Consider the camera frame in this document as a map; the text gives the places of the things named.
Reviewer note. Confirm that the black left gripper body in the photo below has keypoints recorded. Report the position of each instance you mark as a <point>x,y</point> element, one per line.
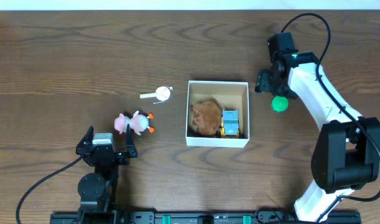
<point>106,154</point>

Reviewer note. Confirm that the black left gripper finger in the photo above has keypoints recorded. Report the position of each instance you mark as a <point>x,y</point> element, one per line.
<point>87,139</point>
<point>130,146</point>

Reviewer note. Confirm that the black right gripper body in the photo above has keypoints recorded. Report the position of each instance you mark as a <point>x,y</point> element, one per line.
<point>264,82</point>

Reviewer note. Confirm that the green round toy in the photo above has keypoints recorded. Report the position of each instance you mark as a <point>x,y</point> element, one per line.
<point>279,104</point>

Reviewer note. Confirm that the pink white pig figurine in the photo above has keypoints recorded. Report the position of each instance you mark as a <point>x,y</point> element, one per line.
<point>138,123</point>

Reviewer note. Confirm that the yellow grey toy truck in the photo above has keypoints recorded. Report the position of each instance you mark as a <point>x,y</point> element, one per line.
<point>229,124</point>

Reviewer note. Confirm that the brown plush toy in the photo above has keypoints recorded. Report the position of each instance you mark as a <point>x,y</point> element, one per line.
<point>206,117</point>

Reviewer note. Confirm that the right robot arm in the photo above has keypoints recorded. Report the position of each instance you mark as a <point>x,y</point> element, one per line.
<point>347,153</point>

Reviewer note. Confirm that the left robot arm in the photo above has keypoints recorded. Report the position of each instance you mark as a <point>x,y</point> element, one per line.
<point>98,189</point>

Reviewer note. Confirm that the white cardboard box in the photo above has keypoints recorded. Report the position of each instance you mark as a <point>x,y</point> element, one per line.
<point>228,96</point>

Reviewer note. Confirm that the wooden pig rattle drum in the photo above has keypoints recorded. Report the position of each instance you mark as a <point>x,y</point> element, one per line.
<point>162,94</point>

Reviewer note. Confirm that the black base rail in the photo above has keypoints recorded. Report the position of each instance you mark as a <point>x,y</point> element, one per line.
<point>261,216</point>

